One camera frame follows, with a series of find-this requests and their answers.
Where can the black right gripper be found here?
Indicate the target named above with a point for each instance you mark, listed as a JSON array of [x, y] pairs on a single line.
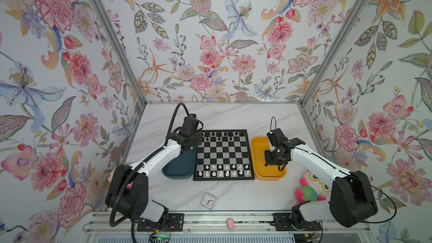
[[268, 161]]

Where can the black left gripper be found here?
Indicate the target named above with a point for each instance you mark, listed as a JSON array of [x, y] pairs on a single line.
[[199, 137]]

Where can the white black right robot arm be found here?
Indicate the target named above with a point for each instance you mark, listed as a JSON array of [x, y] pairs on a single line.
[[351, 194]]

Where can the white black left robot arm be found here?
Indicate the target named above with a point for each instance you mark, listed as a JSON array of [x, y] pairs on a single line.
[[128, 194]]

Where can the black white chess board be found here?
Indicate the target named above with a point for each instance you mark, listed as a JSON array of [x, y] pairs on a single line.
[[224, 155]]

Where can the yellow plastic tray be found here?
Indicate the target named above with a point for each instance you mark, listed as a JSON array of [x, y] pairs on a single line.
[[265, 173]]

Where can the teal plastic tray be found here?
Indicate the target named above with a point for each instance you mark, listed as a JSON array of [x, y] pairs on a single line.
[[182, 167]]

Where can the green pink owl plush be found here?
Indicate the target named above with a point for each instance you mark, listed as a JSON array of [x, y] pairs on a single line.
[[312, 189]]

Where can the small white square clock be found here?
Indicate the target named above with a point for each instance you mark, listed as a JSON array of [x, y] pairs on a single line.
[[208, 201]]

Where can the small pink toy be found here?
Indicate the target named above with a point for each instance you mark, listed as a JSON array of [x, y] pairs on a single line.
[[230, 223]]

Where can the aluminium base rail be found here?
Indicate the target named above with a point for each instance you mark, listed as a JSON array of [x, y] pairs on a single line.
[[214, 222]]

